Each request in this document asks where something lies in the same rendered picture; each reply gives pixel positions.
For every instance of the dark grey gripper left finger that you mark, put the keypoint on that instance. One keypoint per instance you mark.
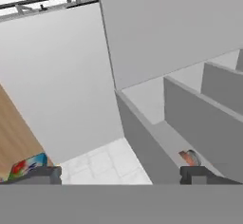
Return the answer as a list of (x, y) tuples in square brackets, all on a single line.
[(47, 175)]

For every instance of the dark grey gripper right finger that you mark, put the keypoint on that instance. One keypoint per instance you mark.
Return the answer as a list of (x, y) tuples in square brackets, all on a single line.
[(193, 174)]

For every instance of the grey cabinet with shelves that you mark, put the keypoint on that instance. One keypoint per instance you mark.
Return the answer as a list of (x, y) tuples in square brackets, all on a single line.
[(193, 117)]

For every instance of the large grey cabinet door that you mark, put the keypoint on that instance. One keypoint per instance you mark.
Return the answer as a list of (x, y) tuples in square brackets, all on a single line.
[(60, 82)]

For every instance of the dark grey window frame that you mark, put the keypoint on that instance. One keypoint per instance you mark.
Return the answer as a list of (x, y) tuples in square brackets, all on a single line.
[(41, 1)]

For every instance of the colourful boxed food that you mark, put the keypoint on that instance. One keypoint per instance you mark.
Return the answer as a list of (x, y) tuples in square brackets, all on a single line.
[(27, 166)]

